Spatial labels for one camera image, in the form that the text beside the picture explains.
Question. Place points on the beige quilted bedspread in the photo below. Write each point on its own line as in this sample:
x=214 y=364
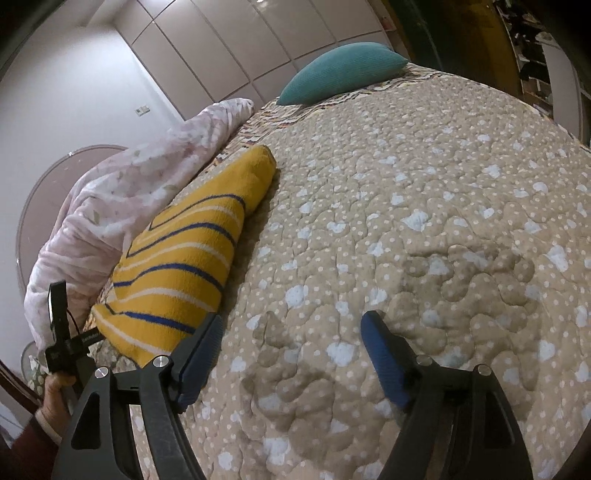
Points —
x=392 y=207

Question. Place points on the cluttered shelf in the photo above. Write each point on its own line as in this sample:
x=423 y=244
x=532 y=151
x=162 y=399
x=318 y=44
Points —
x=531 y=50

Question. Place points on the pink floral blanket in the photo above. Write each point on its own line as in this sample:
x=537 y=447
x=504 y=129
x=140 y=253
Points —
x=101 y=207

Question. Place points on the white wardrobe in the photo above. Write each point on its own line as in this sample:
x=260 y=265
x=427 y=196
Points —
x=231 y=41

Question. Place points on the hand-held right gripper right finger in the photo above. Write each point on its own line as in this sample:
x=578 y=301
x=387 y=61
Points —
x=381 y=350

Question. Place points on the teal pillow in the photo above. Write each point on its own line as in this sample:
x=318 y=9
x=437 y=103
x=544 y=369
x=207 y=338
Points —
x=341 y=69

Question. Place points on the person's left hand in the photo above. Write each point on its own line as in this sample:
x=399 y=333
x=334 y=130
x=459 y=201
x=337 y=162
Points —
x=55 y=397

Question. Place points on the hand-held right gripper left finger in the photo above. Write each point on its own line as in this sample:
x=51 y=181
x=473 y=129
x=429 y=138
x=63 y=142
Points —
x=203 y=350

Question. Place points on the wall switch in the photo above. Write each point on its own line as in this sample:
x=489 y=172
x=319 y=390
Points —
x=142 y=110

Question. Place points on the yellow striped sweater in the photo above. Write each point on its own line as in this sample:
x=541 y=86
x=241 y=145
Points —
x=184 y=258

